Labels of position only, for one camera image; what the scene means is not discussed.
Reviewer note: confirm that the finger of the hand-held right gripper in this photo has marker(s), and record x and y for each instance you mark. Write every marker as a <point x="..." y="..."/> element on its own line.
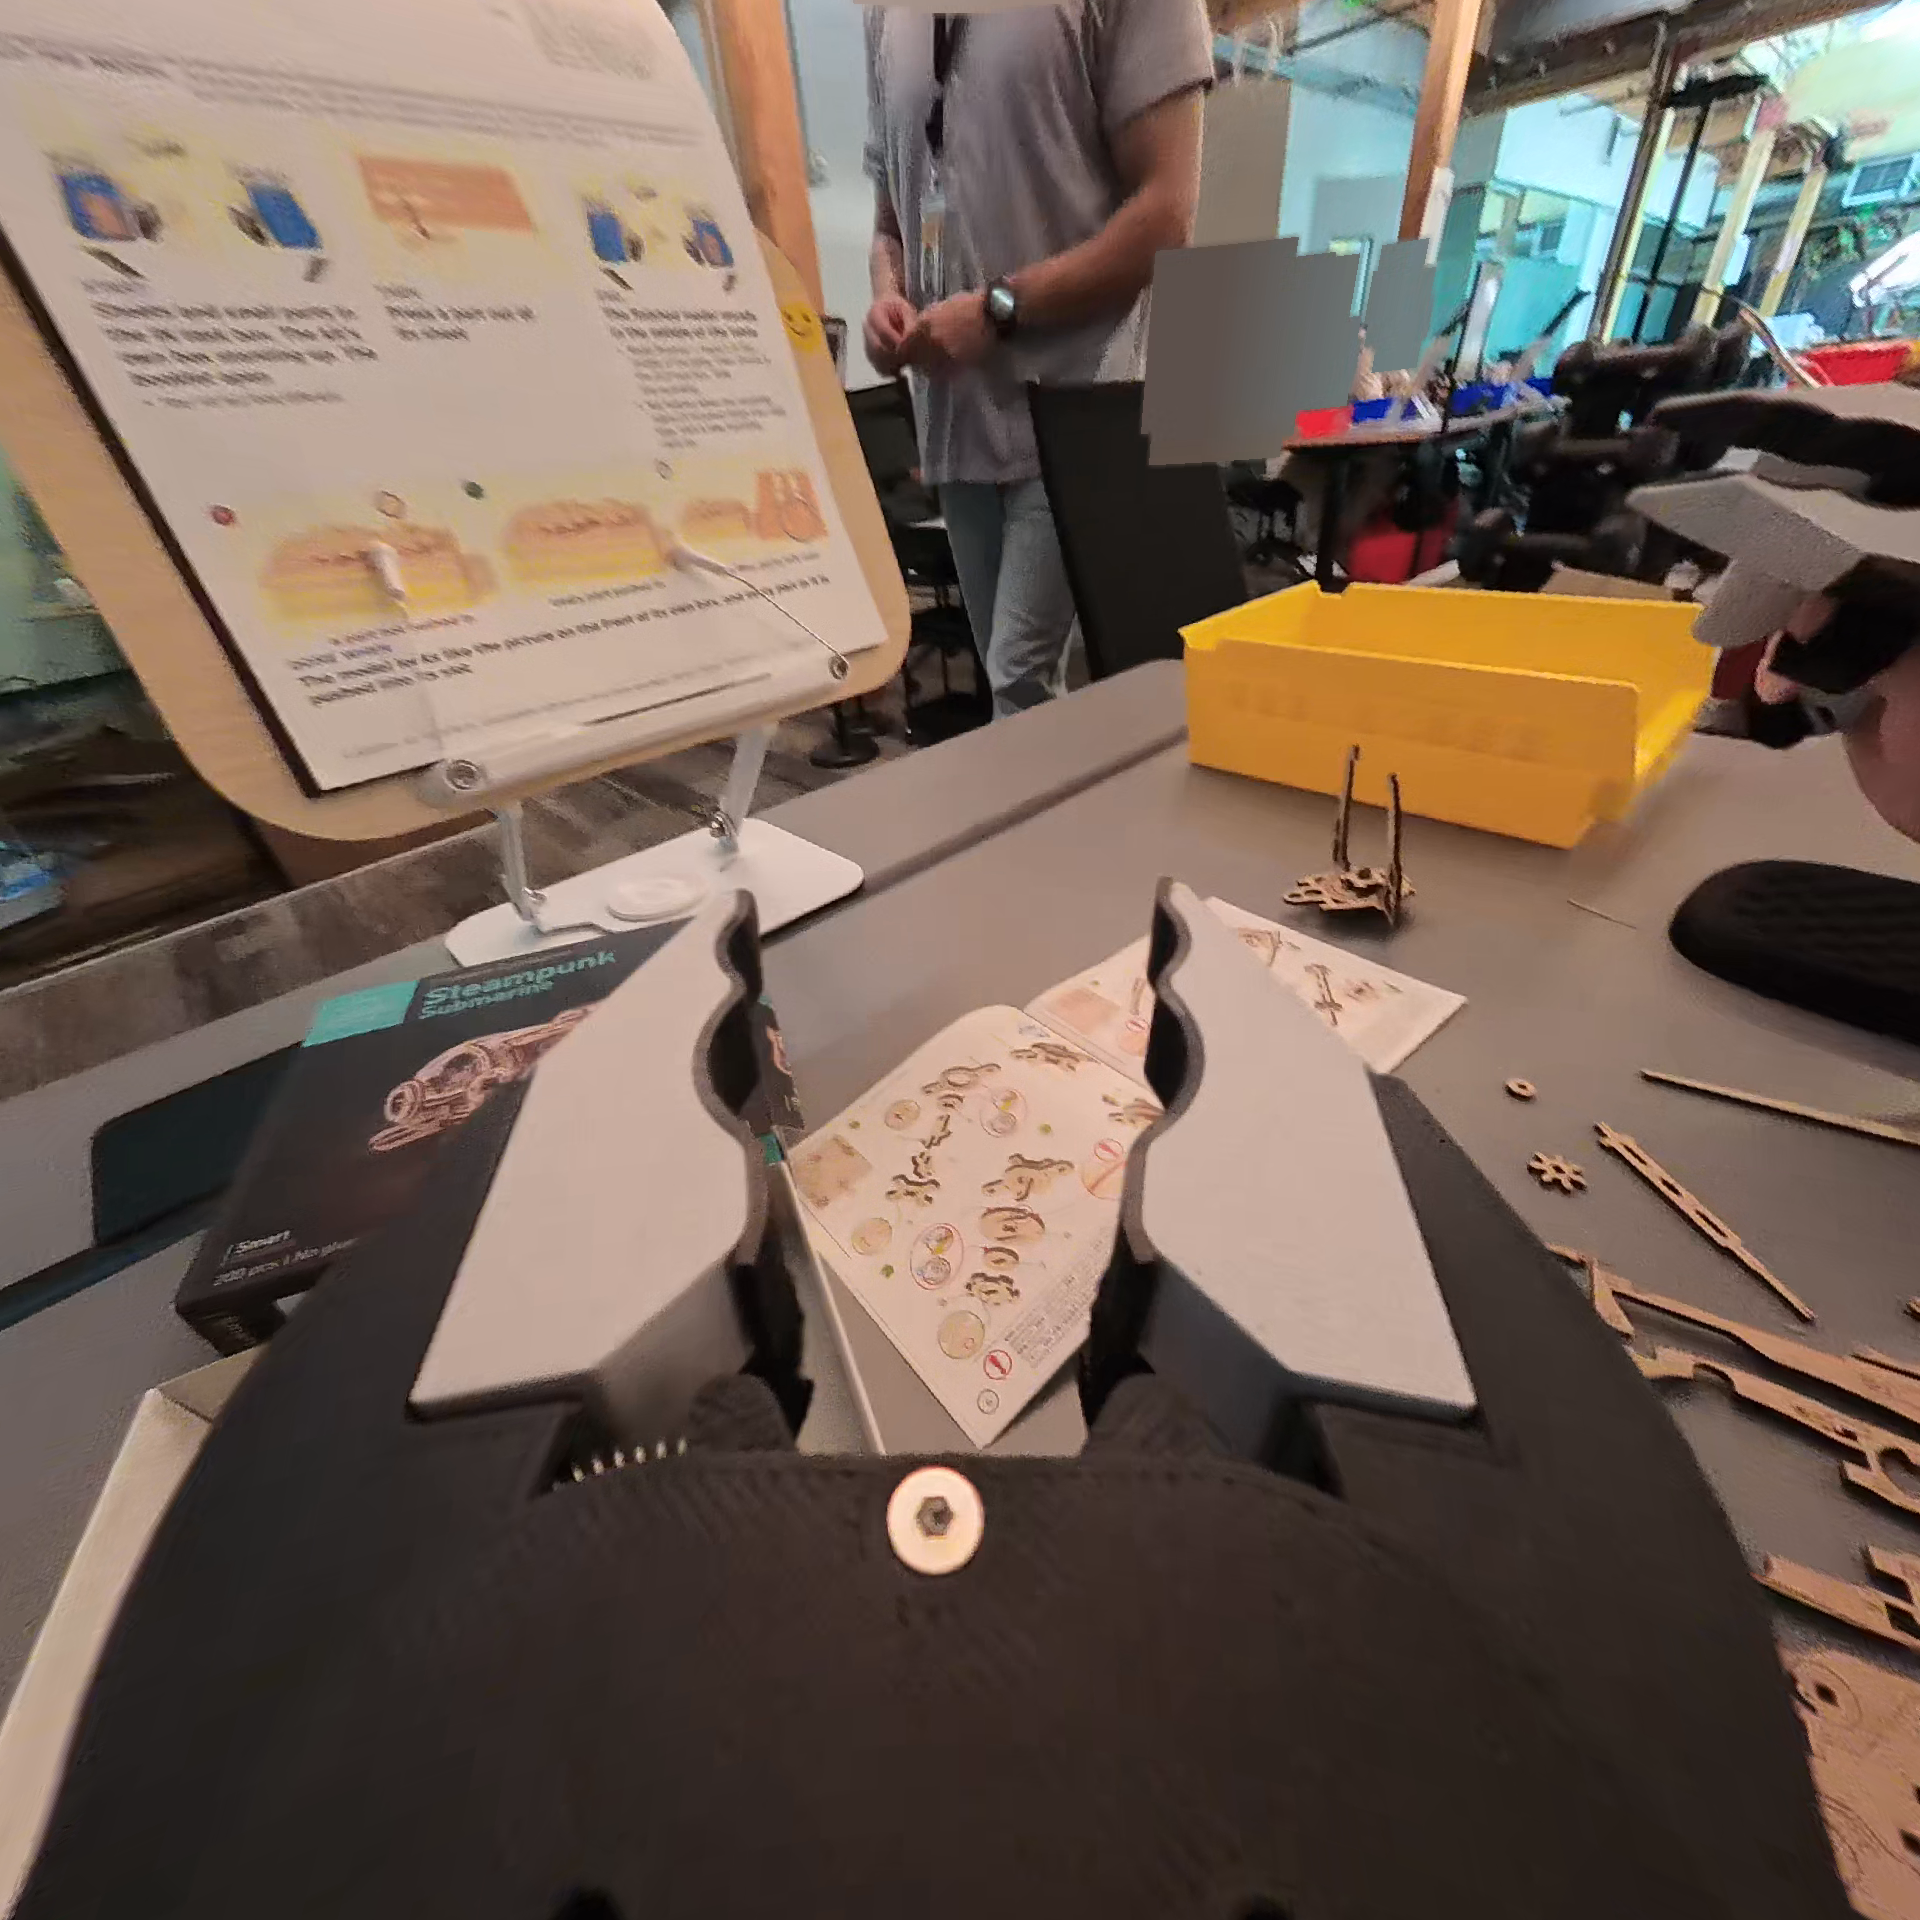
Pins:
<point x="1829" y="435"/>
<point x="1787" y="540"/>

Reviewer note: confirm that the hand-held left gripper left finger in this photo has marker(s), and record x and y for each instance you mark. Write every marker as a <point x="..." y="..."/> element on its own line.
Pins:
<point x="599" y="1185"/>

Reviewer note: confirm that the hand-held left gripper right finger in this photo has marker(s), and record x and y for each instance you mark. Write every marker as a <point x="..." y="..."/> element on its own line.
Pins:
<point x="1289" y="1201"/>

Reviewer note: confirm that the assembly instruction booklet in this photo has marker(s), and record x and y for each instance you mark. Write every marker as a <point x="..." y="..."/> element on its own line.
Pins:
<point x="961" y="1201"/>

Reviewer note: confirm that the black model kit box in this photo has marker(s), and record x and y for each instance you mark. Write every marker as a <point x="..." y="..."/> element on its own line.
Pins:
<point x="376" y="1081"/>

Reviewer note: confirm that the partly built wooden model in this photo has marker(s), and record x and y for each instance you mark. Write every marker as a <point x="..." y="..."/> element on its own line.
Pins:
<point x="1359" y="892"/>

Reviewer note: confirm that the person's right hand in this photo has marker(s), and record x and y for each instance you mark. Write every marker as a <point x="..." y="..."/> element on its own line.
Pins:
<point x="1894" y="780"/>

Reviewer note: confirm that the red storage bin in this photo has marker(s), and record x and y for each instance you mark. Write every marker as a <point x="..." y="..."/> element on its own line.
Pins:
<point x="1861" y="365"/>

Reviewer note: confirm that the black dumbbell rack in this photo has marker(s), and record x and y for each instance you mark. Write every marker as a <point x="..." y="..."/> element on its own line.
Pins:
<point x="1605" y="435"/>

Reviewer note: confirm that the small white instruction leaflet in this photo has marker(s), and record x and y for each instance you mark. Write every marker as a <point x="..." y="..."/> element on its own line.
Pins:
<point x="1349" y="990"/>

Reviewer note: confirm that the small wooden gear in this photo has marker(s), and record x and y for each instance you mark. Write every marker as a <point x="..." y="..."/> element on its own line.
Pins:
<point x="1557" y="1174"/>

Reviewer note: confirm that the wooden toothpick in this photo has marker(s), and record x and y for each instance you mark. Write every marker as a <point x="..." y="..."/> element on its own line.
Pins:
<point x="1604" y="913"/>

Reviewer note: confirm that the background work desk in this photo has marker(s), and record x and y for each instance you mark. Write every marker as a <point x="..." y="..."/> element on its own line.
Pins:
<point x="1412" y="429"/>

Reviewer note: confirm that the yellow plastic bin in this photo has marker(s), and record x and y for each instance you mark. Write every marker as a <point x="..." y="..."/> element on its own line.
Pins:
<point x="1425" y="705"/>

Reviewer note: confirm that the notched wooden strip part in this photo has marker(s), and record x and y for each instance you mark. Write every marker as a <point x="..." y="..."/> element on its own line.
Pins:
<point x="1695" y="1215"/>

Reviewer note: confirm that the black desk mat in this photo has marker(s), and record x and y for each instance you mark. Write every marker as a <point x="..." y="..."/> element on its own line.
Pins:
<point x="182" y="1155"/>

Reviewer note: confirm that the thin plain wooden strip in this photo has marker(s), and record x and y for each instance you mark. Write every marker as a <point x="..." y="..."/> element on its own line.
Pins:
<point x="1769" y="1108"/>

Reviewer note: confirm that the white cardboard box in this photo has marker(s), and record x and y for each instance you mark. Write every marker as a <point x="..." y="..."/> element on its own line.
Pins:
<point x="89" y="1530"/>

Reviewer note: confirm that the laser-cut plywood part sheet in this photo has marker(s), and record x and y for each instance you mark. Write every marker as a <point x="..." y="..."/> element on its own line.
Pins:
<point x="1868" y="1801"/>
<point x="1892" y="1388"/>

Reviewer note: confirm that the black office chair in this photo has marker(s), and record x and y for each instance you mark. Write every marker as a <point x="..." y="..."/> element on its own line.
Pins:
<point x="1125" y="571"/>
<point x="902" y="452"/>

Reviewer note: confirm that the printed instruction sheet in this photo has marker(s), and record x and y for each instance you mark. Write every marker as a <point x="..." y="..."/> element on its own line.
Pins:
<point x="451" y="375"/>

